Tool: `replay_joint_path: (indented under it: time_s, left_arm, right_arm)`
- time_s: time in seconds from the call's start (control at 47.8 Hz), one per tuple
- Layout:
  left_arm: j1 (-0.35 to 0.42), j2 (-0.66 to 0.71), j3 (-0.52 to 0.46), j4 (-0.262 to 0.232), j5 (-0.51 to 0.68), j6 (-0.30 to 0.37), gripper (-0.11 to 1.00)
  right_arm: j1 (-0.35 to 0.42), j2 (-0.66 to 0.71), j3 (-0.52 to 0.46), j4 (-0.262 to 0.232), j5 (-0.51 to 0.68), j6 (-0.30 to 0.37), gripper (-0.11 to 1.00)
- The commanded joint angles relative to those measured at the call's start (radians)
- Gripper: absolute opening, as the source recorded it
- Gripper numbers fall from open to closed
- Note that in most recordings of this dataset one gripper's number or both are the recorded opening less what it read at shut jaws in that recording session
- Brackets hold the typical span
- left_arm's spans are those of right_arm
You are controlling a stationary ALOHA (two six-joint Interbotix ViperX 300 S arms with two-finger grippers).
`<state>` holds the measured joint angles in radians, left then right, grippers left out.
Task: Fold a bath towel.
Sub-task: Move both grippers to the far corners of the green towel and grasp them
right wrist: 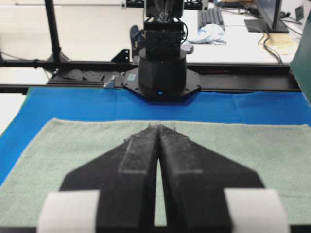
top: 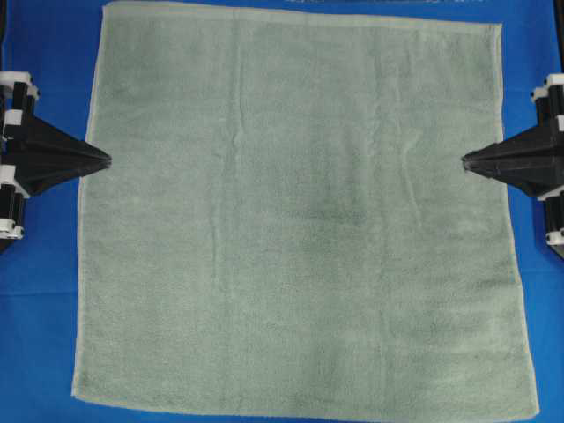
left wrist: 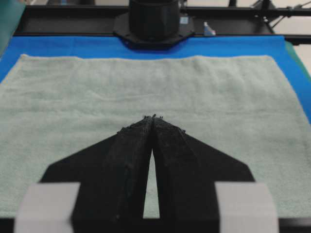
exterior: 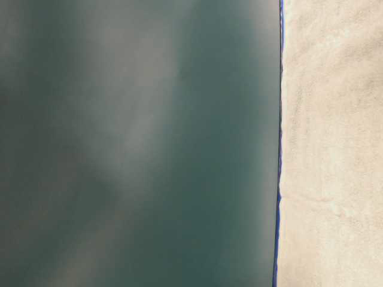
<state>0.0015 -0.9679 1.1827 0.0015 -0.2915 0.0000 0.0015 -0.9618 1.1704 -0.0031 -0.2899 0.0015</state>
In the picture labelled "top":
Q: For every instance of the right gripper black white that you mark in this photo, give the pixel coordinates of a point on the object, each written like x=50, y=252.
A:
x=532, y=161

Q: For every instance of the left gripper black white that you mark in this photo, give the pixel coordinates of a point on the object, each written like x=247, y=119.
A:
x=35, y=155

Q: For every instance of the sage green bath towel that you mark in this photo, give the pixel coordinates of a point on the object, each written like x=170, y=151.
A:
x=287, y=229

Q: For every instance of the blue table cloth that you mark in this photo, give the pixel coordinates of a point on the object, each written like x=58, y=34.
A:
x=57, y=42

